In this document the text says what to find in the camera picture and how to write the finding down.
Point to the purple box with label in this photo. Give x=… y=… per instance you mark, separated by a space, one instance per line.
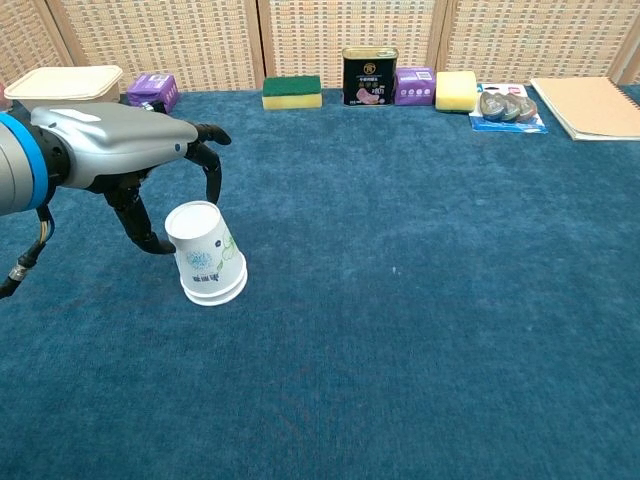
x=414 y=86

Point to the beige plastic lidded box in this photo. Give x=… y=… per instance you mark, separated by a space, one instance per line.
x=65 y=85

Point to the woven folding screen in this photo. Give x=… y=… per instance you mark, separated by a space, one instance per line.
x=320 y=40

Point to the white paper cup green leaves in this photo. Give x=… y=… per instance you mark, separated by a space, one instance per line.
x=220 y=297

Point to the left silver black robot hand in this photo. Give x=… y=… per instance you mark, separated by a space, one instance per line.
x=115 y=137

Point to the purple tissue pack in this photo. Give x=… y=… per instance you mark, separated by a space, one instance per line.
x=155 y=90

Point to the blue blister pack of tapes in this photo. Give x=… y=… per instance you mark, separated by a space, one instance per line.
x=507 y=110

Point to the black luncheon meat tin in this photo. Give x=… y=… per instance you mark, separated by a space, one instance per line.
x=370 y=75

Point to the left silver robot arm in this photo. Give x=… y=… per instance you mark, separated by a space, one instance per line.
x=17 y=167

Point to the green yellow scrub sponge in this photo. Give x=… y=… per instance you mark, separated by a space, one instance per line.
x=292 y=92

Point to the yellow sponge block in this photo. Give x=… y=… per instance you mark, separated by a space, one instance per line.
x=456 y=91

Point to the white paper cup blue flower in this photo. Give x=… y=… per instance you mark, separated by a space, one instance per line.
x=205 y=245

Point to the tan spiral notebook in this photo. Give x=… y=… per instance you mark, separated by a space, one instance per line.
x=582 y=105

